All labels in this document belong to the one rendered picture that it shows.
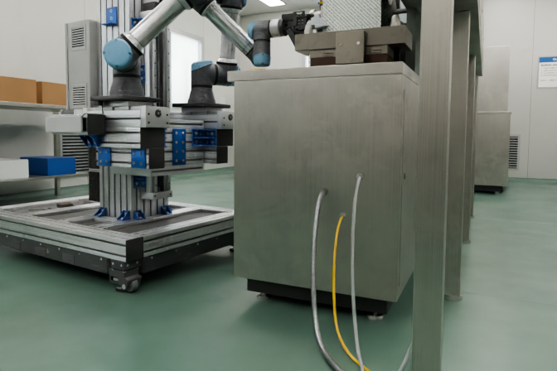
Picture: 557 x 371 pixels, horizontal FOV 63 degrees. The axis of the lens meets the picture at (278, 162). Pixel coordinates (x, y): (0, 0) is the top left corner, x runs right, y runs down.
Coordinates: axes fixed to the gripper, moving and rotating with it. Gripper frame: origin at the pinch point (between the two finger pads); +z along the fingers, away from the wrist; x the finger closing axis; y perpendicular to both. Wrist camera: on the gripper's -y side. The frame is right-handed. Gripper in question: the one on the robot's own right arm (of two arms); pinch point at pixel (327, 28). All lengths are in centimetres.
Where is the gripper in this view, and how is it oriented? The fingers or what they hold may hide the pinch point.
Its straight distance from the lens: 191.4
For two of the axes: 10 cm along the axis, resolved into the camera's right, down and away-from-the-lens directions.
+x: 4.2, -0.5, 9.1
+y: 0.1, -10.0, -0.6
